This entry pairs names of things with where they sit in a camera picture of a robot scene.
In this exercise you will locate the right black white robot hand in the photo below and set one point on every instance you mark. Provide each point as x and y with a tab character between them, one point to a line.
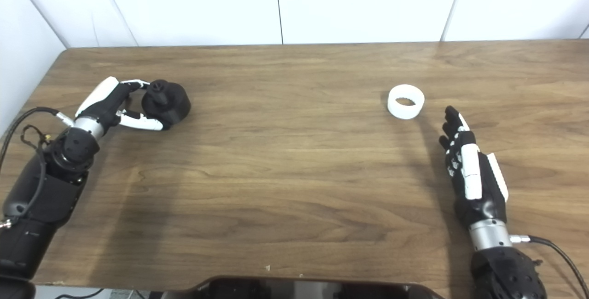
483	198

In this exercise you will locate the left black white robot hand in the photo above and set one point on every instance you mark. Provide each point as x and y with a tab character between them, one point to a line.
103	101

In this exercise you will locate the round black plastic part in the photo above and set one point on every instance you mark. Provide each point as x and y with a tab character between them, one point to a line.
175	106

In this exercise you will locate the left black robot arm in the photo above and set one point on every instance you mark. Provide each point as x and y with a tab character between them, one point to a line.
41	198

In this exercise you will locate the glossy black robot torso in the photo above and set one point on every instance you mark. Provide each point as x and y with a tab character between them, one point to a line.
299	290

